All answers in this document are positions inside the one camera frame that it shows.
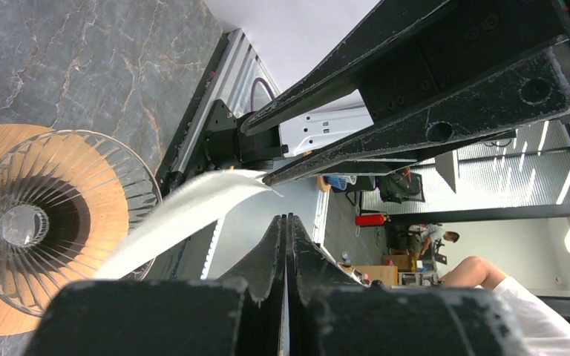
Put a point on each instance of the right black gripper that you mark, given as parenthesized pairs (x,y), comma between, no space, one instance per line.
(492,66)

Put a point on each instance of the person in white shirt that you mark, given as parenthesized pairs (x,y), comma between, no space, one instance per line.
(544,332)

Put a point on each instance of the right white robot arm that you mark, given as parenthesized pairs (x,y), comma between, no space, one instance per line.
(292,37)

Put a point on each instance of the wooden ring stand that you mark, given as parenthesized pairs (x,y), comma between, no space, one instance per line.
(62,211)

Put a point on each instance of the clear glass dripper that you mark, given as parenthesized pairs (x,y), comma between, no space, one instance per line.
(140,186)

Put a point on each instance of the red fire extinguisher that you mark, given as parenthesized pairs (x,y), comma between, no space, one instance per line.
(371,220)

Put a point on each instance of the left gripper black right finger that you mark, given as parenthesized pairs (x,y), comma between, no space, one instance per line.
(311,275)

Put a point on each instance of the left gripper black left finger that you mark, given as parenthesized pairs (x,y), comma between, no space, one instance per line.
(262,271)

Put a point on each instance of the white paper coffee filter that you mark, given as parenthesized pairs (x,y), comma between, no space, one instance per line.
(199,202)

